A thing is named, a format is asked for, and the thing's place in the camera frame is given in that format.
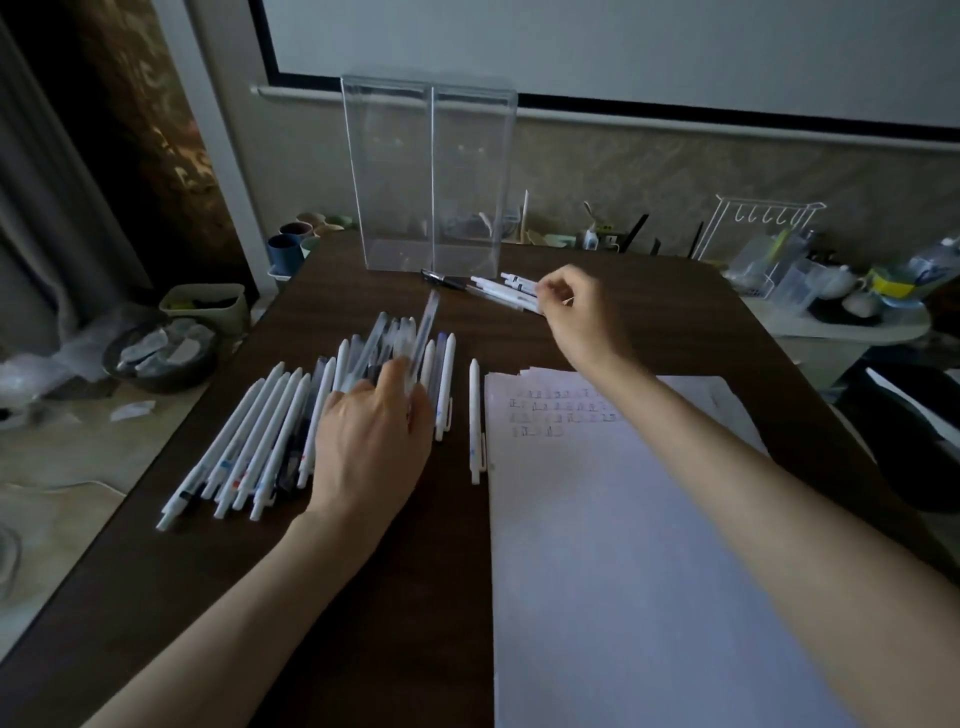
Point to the person's left hand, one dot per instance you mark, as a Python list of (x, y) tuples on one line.
[(367, 457)]

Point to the person's right hand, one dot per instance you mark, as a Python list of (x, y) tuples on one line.
[(589, 315)]

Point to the translucent pen with blue cap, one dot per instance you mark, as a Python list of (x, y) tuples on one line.
[(448, 341)]

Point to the stack of white paper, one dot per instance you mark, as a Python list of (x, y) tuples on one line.
[(600, 600)]

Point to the person's left forearm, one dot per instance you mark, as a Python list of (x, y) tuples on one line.
[(225, 637)]

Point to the person's right forearm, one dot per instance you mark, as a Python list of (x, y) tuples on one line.
[(787, 525)]

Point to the small white bottle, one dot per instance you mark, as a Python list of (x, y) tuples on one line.
[(590, 240)]

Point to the black router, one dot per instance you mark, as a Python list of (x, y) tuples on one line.
[(634, 232)]

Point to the beige plastic bin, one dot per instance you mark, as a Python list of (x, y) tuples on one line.
[(232, 319)]

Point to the clear plastic measuring jug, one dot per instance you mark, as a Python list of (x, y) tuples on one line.
[(795, 289)]

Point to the group of colourful cups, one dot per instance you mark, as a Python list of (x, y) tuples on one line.
[(283, 255)]

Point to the white paper scrap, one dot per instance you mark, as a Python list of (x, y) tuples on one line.
[(133, 411)]

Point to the black round tray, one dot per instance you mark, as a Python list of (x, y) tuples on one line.
[(832, 316)]

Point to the white teapot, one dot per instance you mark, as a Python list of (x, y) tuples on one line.
[(836, 283)]

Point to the white projector screen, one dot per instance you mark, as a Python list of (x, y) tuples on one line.
[(600, 37)]

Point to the yellow green container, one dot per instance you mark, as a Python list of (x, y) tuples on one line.
[(892, 285)]

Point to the black bag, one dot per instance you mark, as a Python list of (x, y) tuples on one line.
[(892, 450)]

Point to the clear plastic bottle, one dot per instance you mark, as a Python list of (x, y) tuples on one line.
[(934, 264)]

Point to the white round fan base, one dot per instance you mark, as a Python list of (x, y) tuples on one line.
[(7, 559)]

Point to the grey curtain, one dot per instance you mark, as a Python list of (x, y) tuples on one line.
[(52, 225)]

